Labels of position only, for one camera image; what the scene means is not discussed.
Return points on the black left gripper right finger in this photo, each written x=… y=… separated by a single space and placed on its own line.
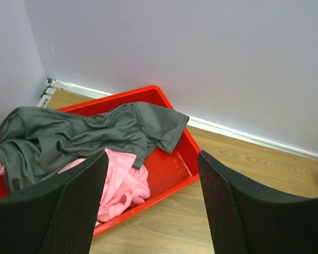
x=246 y=216

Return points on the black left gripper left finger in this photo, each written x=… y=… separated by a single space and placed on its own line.
x=57 y=215

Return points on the grey t-shirt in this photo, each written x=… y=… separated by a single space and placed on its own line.
x=36 y=142

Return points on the pink t-shirt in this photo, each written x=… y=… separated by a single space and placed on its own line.
x=122 y=185

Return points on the red plastic tray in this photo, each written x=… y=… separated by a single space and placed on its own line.
x=168 y=172

